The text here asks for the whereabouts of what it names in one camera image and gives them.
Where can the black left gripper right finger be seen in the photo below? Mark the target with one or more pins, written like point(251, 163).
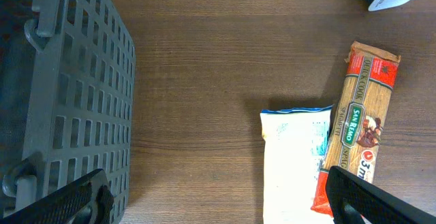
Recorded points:
point(354, 200)

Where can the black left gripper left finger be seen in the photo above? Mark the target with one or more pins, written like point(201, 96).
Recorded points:
point(85, 200)

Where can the San Remo spaghetti pack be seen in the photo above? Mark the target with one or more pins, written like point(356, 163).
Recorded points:
point(360, 116)

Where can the large cream wipes bag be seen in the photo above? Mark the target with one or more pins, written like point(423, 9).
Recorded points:
point(296, 142)

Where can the grey plastic mesh basket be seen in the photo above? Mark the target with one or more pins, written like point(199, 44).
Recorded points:
point(67, 82)

